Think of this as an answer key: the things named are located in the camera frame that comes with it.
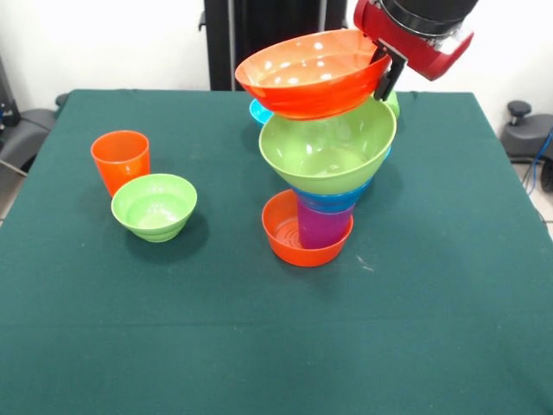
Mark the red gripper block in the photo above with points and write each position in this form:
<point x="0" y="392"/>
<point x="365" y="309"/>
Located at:
<point x="415" y="49"/>

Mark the green cup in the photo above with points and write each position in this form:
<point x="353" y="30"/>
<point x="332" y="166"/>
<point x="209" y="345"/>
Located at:
<point x="394" y="104"/>

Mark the large orange bowl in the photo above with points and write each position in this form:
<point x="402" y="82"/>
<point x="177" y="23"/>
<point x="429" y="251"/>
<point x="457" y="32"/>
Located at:
<point x="311" y="86"/>

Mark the large green bowl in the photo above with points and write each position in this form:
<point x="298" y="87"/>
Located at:
<point x="328" y="160"/>

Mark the dark blue bowl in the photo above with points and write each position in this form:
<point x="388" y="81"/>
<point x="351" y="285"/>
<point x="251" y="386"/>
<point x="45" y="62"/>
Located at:
<point x="332" y="201"/>

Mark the purple cup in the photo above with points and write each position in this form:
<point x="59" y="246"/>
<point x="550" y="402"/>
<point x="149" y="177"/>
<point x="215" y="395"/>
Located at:
<point x="324" y="229"/>

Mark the small orange bowl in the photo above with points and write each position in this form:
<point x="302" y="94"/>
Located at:
<point x="281" y="246"/>

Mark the large blue bowl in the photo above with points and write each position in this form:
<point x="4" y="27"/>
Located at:
<point x="380" y="170"/>

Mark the small turquoise bowl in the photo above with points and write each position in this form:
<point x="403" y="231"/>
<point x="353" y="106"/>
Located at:
<point x="259" y="113"/>

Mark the small green bowl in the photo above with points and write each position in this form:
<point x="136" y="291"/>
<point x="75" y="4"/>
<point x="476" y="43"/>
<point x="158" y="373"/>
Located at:
<point x="153" y="207"/>

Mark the dark green tablecloth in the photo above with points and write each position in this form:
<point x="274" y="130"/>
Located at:
<point x="281" y="324"/>

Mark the orange cup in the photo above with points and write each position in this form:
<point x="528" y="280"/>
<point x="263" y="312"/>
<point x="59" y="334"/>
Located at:
<point x="121" y="160"/>

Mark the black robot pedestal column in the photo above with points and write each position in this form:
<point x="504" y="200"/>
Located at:
<point x="276" y="34"/>

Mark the grey pedestal leg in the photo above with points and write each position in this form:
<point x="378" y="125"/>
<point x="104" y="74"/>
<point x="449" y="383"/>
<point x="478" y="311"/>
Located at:
<point x="26" y="129"/>
<point x="525" y="134"/>

